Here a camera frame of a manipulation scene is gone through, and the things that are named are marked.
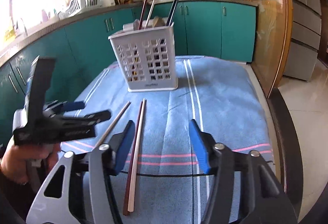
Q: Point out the teal lower cabinets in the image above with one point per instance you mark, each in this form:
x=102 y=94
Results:
x=80 y=45

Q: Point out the white dish rack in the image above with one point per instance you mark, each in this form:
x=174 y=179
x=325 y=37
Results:
x=78 y=6

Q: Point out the beige chopstick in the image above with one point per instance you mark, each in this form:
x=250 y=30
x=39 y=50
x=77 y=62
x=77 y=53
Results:
x=112 y=125

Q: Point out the blue striped table cloth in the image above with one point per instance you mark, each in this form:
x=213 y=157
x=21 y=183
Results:
x=173 y=182

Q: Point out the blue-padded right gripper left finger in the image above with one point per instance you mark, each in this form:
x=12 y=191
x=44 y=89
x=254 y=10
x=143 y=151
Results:
x=78 y=189

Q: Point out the black chopstick in holder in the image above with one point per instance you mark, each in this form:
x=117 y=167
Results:
x=171 y=13

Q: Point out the white chopstick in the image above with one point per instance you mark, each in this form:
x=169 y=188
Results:
x=134 y=164
x=149 y=14

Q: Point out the dark red chopstick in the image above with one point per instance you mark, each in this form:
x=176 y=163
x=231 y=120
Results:
x=127 y=191
x=142 y=14

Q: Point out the white chopstick in holder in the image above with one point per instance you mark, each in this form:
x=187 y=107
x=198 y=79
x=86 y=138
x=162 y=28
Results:
x=149 y=14

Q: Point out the person's left hand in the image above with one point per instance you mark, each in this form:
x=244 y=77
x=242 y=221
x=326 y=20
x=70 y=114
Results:
x=13 y=163

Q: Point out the silver refrigerator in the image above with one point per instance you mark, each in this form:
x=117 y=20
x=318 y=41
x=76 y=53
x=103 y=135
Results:
x=305 y=39

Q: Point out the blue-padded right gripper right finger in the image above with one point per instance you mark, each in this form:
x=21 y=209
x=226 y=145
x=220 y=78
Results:
x=262 y=198

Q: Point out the glass wooden door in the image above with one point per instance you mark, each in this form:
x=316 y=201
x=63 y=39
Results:
x=272 y=41

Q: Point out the white perforated utensil holder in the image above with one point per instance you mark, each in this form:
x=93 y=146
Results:
x=147 y=58

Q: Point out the dark red chopstick in holder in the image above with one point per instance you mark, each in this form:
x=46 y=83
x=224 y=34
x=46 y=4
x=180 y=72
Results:
x=142 y=14

